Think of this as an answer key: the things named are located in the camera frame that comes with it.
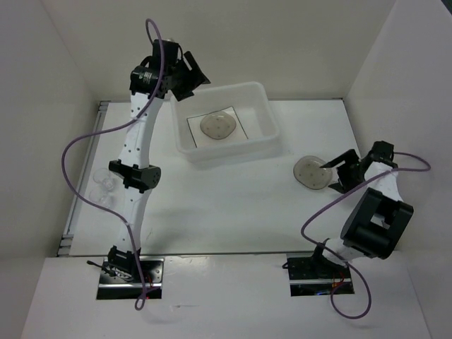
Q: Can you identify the small clear glass cup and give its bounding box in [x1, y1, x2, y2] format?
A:
[88, 168, 117, 209]

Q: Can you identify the clear glass dish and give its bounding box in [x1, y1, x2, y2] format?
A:
[293, 155, 333, 190]
[200, 111, 237, 140]

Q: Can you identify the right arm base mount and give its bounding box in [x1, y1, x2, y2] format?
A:
[282, 255, 355, 297]

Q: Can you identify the translucent white plastic bin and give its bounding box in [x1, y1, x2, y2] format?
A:
[170, 81, 281, 163]

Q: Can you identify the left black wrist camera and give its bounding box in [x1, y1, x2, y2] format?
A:
[129, 40, 182, 99]

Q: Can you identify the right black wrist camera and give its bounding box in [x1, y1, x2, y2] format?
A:
[362, 141, 398, 170]

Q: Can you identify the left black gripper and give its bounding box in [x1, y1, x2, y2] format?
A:
[169, 51, 211, 102]

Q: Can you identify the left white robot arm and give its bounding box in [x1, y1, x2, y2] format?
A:
[107, 51, 210, 283]

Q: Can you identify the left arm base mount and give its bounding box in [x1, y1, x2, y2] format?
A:
[86, 256, 165, 300]

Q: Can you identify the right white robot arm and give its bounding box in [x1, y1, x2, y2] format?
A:
[309, 141, 414, 278]

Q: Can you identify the square white black-rimmed plate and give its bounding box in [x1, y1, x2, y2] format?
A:
[186, 106, 249, 148]

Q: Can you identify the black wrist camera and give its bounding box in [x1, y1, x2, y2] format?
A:
[129, 40, 182, 99]
[362, 141, 398, 170]

